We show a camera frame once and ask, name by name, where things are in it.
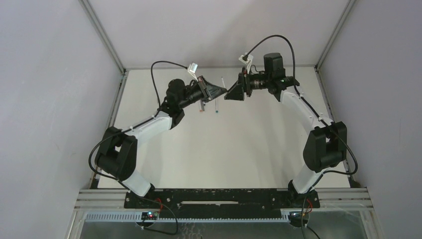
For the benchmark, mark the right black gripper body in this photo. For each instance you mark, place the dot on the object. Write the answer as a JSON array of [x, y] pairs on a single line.
[[244, 84]]

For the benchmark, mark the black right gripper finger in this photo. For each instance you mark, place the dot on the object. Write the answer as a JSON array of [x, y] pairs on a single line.
[[235, 92], [239, 80]]

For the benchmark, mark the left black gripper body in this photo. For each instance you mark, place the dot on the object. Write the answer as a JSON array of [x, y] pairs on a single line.
[[203, 88]]

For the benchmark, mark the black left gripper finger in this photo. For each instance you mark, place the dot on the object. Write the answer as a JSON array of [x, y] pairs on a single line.
[[216, 92], [209, 86]]

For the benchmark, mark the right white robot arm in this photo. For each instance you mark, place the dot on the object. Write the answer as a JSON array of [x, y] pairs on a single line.
[[325, 147]]

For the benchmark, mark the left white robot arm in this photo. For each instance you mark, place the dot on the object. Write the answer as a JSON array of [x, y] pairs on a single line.
[[117, 151]]

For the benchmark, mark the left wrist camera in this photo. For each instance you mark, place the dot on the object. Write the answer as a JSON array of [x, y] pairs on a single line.
[[191, 69]]

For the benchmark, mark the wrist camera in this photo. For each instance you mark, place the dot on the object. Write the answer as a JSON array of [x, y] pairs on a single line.
[[191, 69], [246, 60]]

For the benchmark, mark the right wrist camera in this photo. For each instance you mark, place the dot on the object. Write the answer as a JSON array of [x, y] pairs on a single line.
[[246, 60]]

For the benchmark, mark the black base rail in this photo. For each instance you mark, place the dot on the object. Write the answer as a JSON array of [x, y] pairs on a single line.
[[226, 204]]

